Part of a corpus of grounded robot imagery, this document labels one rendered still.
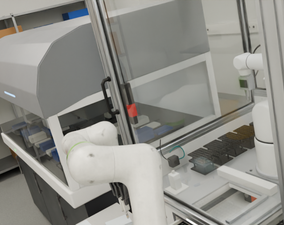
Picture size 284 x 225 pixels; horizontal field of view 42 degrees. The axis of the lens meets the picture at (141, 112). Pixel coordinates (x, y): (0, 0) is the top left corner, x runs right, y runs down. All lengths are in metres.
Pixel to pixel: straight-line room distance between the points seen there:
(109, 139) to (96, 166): 0.46
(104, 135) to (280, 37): 0.84
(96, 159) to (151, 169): 0.16
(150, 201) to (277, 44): 0.54
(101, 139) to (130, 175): 0.44
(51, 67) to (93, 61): 0.25
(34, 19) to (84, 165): 4.61
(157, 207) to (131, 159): 0.16
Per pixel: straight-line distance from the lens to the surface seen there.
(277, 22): 0.94
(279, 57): 0.96
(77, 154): 1.10
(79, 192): 2.21
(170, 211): 1.74
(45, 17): 5.64
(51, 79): 2.02
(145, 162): 1.11
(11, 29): 5.06
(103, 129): 1.52
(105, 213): 2.18
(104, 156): 1.10
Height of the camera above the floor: 1.87
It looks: 17 degrees down
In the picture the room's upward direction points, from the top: 14 degrees counter-clockwise
